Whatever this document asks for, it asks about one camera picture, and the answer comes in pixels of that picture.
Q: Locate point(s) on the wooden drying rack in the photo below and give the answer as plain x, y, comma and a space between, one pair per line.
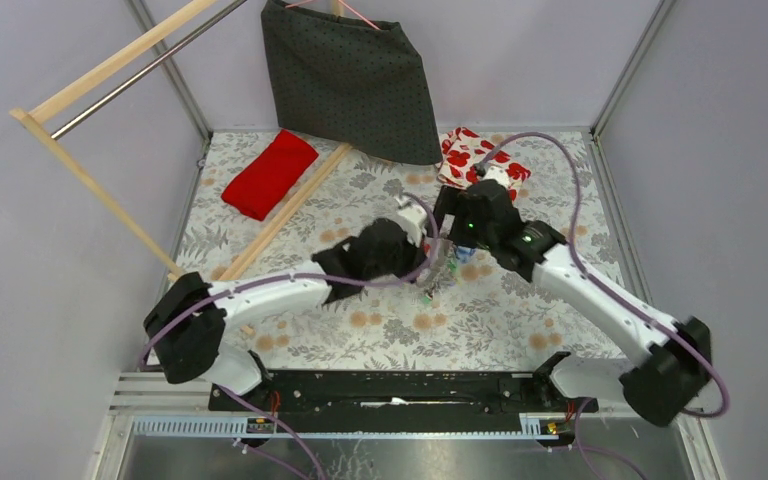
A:
82, 267

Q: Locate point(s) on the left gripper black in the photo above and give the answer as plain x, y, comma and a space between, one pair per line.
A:
416, 258

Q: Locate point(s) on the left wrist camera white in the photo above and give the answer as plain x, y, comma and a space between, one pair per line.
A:
412, 218

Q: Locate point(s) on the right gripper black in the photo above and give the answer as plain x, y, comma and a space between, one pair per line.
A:
450, 202

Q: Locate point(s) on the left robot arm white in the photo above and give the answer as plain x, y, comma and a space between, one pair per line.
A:
187, 326

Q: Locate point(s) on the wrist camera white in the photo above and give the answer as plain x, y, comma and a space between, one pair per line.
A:
412, 218
485, 171

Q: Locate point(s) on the dark dotted skirt hanging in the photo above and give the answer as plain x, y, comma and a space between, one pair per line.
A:
344, 80

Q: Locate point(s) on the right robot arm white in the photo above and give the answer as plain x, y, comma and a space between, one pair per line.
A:
666, 362

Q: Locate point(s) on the red floral folded cloth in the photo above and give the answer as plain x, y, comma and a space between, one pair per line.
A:
462, 148

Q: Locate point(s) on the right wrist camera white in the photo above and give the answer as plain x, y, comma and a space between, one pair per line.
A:
485, 171

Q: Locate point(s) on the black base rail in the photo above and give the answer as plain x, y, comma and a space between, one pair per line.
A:
389, 401

